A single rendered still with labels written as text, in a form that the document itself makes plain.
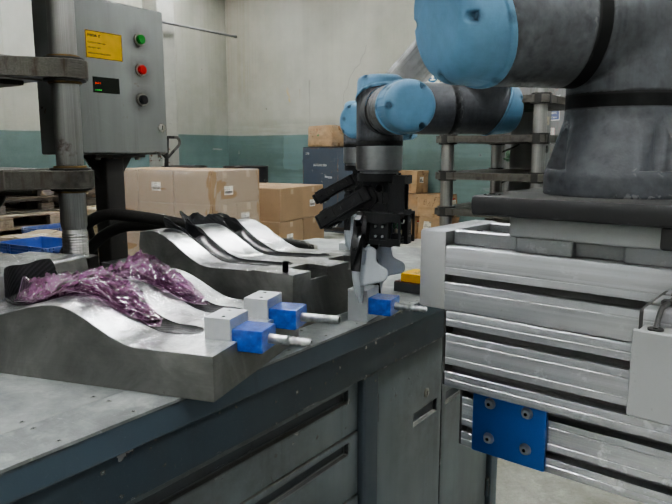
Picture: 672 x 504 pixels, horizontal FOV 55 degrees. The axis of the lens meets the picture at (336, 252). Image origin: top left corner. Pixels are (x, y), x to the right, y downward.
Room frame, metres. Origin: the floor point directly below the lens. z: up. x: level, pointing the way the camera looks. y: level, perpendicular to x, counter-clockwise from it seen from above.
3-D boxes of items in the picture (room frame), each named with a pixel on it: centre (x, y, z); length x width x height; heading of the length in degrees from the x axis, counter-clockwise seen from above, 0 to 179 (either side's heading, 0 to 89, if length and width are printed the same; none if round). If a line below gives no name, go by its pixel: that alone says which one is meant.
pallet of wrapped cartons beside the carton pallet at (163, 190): (5.40, 1.30, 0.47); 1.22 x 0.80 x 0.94; 58
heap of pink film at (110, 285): (0.90, 0.33, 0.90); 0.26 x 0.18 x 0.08; 72
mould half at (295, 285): (1.23, 0.20, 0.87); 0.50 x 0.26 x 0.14; 54
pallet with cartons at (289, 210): (6.30, 0.83, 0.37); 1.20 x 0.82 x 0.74; 62
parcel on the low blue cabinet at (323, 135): (8.67, 0.13, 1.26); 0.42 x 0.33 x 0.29; 54
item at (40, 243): (4.56, 2.11, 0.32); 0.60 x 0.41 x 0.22; 60
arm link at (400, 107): (0.95, -0.11, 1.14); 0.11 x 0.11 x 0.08; 12
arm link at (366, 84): (1.05, -0.07, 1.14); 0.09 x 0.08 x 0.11; 12
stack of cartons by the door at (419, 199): (7.93, -1.08, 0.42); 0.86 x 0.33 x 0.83; 54
